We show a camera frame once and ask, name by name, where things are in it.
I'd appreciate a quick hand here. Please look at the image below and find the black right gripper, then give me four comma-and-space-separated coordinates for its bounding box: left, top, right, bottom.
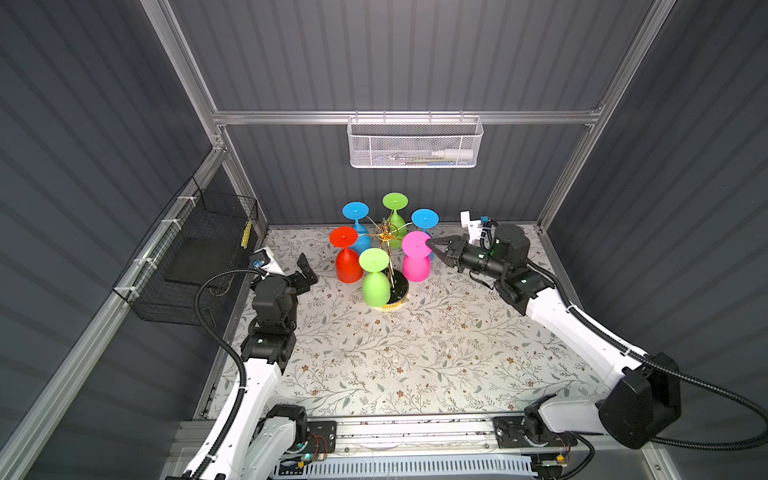
426, 236, 505, 283

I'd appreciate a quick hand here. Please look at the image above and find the pink wine glass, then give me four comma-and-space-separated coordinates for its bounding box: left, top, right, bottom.
402, 231, 432, 283

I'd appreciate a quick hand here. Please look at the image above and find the blue wine glass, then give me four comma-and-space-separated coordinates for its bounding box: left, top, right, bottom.
342, 201, 372, 254
411, 208, 440, 260

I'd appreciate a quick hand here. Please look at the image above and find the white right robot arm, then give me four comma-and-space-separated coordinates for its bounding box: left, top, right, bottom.
426, 224, 682, 449

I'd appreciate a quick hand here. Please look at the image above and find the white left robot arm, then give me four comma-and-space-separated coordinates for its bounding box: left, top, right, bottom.
179, 248, 318, 479

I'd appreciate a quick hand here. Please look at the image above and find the red wine glass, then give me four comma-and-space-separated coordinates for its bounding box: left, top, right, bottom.
329, 226, 363, 284

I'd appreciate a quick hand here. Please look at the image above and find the front green wine glass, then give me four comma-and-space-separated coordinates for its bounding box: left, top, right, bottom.
359, 248, 390, 308

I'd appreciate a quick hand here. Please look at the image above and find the green wine glass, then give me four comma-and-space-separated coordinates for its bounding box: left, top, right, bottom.
382, 192, 409, 249
359, 248, 390, 308

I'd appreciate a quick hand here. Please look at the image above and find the back green wine glass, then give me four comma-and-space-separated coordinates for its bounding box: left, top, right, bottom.
382, 192, 409, 249

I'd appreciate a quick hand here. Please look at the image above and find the white vented cover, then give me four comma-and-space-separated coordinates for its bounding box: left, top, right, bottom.
271, 454, 539, 479

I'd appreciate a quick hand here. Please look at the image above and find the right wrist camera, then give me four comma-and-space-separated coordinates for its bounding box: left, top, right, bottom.
460, 210, 493, 247

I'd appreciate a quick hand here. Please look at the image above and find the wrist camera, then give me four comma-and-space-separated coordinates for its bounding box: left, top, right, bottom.
460, 210, 493, 247
248, 247, 284, 275

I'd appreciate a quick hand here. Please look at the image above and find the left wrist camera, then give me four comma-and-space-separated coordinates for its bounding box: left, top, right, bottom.
248, 247, 284, 275

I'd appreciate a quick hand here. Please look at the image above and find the gold wire glass rack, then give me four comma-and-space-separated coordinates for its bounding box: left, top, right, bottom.
362, 217, 410, 311

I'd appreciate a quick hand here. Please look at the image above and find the black wire side basket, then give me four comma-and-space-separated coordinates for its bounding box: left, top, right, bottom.
113, 182, 260, 332

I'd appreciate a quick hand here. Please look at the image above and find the white mesh wall basket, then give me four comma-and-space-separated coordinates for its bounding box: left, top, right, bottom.
346, 114, 484, 169

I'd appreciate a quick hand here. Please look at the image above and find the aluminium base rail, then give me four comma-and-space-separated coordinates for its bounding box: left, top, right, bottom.
307, 412, 585, 458

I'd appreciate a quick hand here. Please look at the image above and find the left black corrugated cable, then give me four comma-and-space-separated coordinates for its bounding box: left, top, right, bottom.
190, 268, 268, 480

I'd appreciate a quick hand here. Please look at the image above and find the black corrugated cable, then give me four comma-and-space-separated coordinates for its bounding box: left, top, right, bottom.
527, 260, 768, 452
190, 268, 268, 480

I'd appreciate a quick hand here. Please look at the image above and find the aluminium corner frame post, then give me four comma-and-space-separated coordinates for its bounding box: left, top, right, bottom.
140, 1, 268, 239

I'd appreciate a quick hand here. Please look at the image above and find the right black corrugated cable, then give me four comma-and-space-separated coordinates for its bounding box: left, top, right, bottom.
527, 260, 768, 452

